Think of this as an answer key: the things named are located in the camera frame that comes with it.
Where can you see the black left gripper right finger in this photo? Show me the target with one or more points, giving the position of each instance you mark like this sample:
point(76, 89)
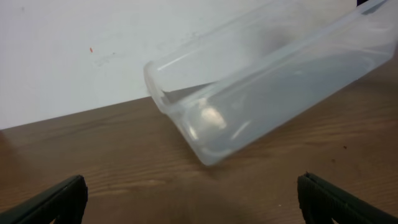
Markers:
point(324, 203)

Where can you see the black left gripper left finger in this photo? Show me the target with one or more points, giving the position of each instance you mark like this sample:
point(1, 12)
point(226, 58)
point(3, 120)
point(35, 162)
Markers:
point(62, 203)

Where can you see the clear plastic container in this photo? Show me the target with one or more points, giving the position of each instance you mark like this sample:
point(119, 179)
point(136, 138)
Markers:
point(251, 75)

